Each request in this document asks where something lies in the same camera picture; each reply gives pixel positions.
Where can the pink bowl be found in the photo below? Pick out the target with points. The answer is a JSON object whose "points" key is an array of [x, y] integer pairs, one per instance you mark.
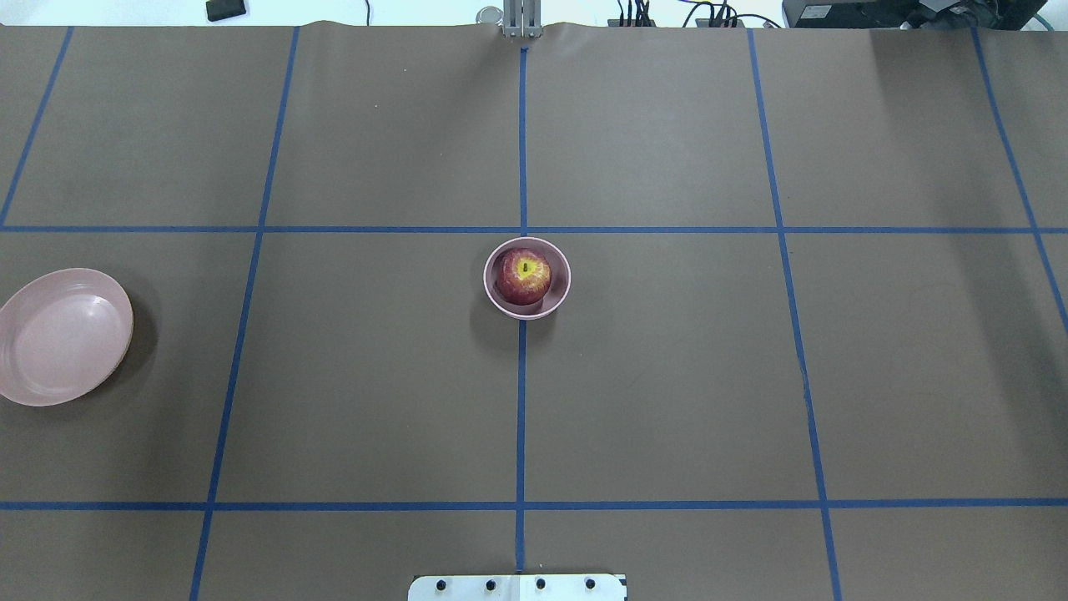
{"points": [[560, 281]]}

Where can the pink plate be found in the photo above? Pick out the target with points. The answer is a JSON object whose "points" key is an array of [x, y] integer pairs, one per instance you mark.
{"points": [[62, 335]]}

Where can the aluminium frame post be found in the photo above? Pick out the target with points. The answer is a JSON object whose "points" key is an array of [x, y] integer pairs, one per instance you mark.
{"points": [[522, 19]]}

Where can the small black device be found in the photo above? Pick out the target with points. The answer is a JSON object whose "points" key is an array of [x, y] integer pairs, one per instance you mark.
{"points": [[218, 10]]}

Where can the white pedestal column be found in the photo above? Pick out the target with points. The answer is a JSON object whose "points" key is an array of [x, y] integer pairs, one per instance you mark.
{"points": [[553, 586]]}

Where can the red yellow apple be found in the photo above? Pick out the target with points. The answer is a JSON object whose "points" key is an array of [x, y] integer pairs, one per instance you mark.
{"points": [[524, 276]]}

